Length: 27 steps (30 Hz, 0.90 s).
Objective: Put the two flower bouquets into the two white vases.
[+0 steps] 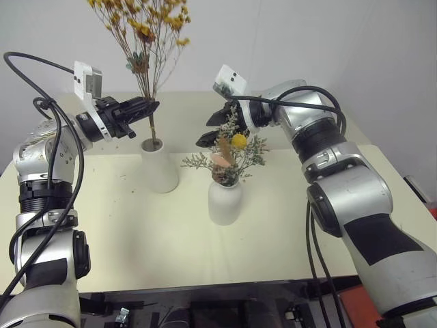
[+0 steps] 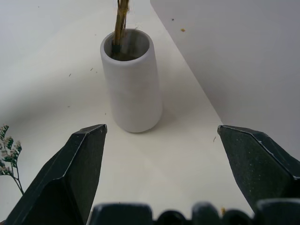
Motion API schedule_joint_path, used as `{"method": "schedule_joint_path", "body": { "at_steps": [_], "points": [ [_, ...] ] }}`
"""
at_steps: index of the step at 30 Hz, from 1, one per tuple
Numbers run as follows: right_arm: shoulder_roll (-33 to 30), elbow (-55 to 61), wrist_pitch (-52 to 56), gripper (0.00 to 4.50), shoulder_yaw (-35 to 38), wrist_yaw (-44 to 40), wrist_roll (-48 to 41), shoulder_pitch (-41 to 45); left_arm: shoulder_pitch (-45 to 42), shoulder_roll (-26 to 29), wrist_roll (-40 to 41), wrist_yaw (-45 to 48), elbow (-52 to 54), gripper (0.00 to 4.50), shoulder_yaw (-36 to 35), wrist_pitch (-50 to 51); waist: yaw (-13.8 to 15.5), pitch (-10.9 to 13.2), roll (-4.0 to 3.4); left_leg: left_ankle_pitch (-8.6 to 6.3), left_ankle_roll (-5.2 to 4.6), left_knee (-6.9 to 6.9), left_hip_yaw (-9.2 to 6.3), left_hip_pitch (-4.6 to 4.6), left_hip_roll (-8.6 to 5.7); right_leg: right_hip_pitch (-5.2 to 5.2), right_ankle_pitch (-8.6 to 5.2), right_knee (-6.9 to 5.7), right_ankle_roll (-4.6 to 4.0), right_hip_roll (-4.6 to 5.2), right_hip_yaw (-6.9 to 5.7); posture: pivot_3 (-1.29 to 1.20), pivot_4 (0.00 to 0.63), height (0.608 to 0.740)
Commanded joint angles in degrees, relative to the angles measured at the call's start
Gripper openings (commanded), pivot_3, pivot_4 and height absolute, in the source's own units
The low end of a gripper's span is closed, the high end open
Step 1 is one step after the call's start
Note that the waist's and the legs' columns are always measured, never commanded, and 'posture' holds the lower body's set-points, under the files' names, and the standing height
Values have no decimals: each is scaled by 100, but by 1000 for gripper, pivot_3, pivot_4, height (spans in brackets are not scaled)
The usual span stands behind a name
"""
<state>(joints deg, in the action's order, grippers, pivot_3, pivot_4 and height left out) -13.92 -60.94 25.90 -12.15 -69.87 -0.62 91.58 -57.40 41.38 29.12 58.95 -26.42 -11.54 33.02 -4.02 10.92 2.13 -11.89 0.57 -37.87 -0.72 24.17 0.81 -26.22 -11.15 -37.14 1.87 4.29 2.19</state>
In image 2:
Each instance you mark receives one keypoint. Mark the yellow stemmed flower bouquet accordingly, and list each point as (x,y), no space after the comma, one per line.
(120,25)

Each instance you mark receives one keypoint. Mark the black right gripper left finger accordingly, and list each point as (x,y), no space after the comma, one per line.
(70,173)

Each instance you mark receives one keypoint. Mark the pale dried flower bouquet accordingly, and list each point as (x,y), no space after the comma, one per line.
(9,154)

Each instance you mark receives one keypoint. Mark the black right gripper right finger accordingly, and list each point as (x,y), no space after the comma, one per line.
(253,168)

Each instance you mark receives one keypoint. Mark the white cylindrical vase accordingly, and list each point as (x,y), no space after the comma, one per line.
(133,93)

